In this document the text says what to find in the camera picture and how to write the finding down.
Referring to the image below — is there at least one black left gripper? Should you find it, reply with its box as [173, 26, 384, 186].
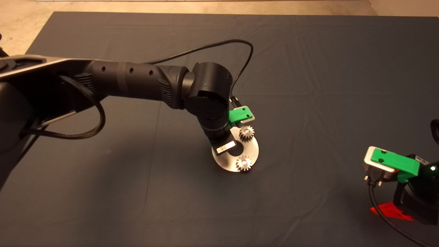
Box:
[201, 120, 238, 156]

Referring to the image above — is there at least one green right camera mount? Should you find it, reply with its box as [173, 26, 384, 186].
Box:
[371, 148, 421, 184]

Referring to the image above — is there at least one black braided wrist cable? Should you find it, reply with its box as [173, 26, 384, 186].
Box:
[430, 119, 439, 145]

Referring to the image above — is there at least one small steel planetary gear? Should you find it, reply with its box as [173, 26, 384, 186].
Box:
[236, 155, 253, 172]
[239, 125, 255, 141]

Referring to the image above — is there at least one green left camera mount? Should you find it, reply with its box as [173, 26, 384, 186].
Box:
[228, 106, 254, 127]

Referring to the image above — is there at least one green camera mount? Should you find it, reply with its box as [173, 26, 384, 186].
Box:
[228, 106, 254, 127]
[371, 148, 421, 184]

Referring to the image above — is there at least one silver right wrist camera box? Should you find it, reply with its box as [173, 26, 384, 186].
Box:
[363, 145, 397, 173]

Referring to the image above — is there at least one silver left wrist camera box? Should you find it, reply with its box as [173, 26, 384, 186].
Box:
[238, 106, 256, 125]

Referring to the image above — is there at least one black braided cable sleeve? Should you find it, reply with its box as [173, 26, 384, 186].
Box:
[20, 75, 106, 140]

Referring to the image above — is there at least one round metal carrier plate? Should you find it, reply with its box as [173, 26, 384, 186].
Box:
[212, 126, 260, 173]

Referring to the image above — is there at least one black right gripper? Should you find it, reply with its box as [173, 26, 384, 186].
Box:
[370, 155, 439, 226]

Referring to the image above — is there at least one dark grey table cloth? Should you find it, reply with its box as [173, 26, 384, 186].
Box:
[0, 11, 439, 247]

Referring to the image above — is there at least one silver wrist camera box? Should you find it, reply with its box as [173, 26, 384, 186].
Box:
[238, 106, 256, 125]
[363, 145, 397, 173]

